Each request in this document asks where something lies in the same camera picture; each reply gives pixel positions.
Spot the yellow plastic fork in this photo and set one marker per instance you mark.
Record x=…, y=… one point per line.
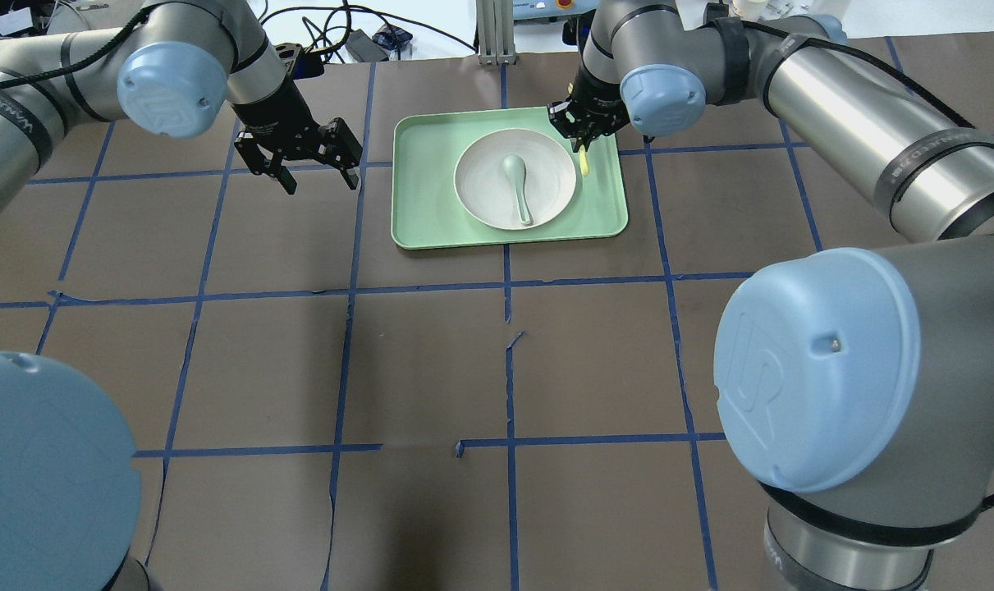
x=583, y=161

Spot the aluminium frame post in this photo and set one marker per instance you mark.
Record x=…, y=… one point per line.
x=494, y=29

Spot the mint green tray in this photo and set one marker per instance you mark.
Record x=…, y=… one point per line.
x=426, y=214

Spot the pale green spoon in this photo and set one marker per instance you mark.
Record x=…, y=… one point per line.
x=514, y=169

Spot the black power brick top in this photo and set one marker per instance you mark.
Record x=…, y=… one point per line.
x=361, y=48

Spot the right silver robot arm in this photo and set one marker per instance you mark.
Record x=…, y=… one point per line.
x=856, y=386

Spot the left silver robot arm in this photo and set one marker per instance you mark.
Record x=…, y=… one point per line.
x=69, y=496

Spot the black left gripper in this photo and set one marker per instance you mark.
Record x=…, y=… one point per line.
x=273, y=109

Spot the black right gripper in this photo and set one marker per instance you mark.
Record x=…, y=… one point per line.
x=597, y=100

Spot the white round plate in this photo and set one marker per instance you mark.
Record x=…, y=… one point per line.
x=485, y=193

